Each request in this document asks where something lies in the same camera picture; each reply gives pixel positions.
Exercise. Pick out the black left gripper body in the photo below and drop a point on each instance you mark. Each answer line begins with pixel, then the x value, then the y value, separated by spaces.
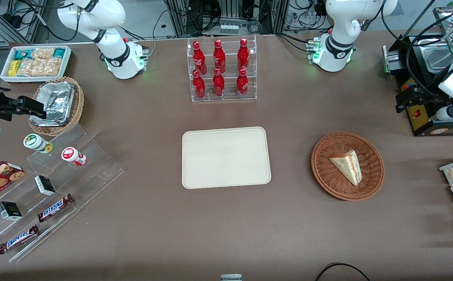
pixel 425 100

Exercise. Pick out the triangle sandwich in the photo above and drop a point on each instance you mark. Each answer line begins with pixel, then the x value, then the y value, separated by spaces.
pixel 347 168

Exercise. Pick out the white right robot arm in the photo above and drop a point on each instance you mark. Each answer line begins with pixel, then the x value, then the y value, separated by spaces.
pixel 119 58

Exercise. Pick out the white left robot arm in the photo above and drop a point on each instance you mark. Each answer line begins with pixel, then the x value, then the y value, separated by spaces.
pixel 337 50

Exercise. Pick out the tan wicker basket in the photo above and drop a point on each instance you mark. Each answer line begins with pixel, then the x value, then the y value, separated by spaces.
pixel 79 101

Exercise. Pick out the brown wicker basket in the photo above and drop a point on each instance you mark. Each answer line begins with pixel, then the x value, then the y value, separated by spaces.
pixel 328 171

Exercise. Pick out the cream plastic tray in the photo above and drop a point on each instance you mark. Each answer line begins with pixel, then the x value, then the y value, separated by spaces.
pixel 226 158

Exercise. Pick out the silver foil container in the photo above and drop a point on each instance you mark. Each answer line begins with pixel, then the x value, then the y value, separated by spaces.
pixel 56 101

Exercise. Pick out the white rectangular snack bin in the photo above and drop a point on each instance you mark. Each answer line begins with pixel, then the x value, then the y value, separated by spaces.
pixel 6 78

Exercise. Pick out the green lid yogurt cup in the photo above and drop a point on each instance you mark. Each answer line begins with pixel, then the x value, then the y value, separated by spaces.
pixel 33 141

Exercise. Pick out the black control box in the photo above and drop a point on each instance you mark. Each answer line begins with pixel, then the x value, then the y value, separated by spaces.
pixel 410 66

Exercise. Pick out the yellow snack packet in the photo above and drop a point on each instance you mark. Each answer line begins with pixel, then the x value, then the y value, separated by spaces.
pixel 13 68

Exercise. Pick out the clear bag of crackers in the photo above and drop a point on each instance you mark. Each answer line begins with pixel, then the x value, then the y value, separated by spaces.
pixel 39 67

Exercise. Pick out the grey box with green light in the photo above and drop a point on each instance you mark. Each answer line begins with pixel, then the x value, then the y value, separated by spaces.
pixel 392 58

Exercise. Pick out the teal snack packet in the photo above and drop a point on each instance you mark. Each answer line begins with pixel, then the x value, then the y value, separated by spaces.
pixel 23 54

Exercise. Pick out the red lid yogurt cup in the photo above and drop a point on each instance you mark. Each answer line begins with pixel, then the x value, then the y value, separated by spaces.
pixel 70 154

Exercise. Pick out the small black box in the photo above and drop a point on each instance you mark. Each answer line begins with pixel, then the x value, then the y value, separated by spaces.
pixel 45 185
pixel 9 210

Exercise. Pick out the clear acrylic step shelf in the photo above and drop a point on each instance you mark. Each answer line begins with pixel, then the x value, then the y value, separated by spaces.
pixel 93 171

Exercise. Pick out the snickers chocolate bar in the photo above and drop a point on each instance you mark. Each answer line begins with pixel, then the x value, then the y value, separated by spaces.
pixel 18 239
pixel 54 208

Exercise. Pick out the red cola bottle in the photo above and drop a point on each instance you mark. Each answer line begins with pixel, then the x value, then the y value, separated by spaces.
pixel 218 84
pixel 199 86
pixel 198 58
pixel 219 57
pixel 243 56
pixel 242 84

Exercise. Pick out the clear acrylic bottle rack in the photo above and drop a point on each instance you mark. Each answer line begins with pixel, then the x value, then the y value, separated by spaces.
pixel 230 97

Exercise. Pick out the small grey device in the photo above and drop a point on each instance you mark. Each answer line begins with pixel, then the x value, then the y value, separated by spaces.
pixel 231 278

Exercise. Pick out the aluminium frame rack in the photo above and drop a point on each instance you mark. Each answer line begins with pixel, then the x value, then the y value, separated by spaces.
pixel 179 19

